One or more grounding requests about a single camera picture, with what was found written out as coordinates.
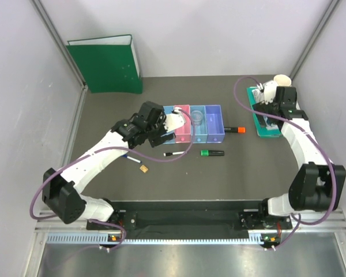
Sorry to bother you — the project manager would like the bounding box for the blue gel jar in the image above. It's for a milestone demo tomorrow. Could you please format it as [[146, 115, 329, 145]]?
[[264, 116, 279, 130]]

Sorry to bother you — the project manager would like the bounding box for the blue end drawer box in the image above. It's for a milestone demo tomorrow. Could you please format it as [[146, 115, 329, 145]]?
[[163, 106, 176, 144]]

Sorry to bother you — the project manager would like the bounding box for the pink drawer box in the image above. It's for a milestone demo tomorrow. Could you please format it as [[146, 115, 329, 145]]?
[[174, 104, 191, 143]]

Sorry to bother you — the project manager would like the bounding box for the clear paperclip jar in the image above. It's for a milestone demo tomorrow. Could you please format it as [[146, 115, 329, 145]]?
[[190, 110, 204, 126]]

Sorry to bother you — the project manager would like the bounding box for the light blue drawer box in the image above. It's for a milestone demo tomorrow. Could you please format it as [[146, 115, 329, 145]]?
[[190, 105, 208, 144]]

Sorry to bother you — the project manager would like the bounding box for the purple drawer box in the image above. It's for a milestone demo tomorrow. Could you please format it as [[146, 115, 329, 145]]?
[[205, 105, 225, 143]]

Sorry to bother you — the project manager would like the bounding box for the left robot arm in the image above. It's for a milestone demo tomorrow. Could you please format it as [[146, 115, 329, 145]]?
[[42, 101, 186, 229]]

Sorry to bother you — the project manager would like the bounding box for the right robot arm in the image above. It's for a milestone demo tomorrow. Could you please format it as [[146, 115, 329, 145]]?
[[247, 87, 346, 229]]

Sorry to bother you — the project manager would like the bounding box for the crumpled silver wrapper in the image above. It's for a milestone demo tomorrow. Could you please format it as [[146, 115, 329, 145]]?
[[252, 88, 265, 103]]

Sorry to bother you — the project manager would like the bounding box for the yellow mug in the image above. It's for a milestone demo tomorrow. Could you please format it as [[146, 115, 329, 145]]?
[[273, 74, 292, 87]]

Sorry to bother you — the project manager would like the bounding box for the teal tray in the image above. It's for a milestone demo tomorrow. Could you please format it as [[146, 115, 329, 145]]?
[[247, 87, 282, 138]]

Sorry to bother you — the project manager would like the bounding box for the black white marker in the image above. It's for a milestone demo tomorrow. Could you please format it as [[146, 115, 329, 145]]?
[[163, 151, 185, 157]]

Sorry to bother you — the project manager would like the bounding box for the blue white pen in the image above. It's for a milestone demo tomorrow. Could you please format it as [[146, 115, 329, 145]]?
[[122, 155, 142, 164]]

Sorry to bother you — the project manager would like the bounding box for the small yellow eraser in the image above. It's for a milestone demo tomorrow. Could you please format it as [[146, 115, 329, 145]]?
[[140, 165, 148, 173]]

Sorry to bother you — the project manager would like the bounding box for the orange highlighter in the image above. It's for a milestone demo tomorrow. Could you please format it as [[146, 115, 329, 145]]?
[[224, 127, 246, 133]]

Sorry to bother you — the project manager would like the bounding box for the green highlighter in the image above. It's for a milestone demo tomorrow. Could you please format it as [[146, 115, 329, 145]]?
[[200, 149, 225, 156]]

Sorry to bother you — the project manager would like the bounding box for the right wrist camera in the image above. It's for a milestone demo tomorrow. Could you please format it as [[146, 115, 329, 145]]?
[[257, 80, 278, 104]]

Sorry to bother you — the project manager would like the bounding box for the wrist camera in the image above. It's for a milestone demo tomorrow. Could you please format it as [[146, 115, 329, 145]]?
[[257, 80, 278, 104], [163, 107, 187, 134]]

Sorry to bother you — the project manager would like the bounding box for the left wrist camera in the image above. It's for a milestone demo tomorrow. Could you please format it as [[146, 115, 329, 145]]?
[[163, 107, 187, 134]]

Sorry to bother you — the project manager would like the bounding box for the green ring binder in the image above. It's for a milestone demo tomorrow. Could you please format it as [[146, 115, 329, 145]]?
[[66, 34, 143, 94]]

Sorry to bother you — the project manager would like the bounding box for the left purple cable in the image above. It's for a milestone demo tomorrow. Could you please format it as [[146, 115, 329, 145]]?
[[30, 107, 195, 252]]

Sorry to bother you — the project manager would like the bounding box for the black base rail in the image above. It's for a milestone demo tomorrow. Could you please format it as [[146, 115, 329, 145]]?
[[86, 209, 292, 240]]

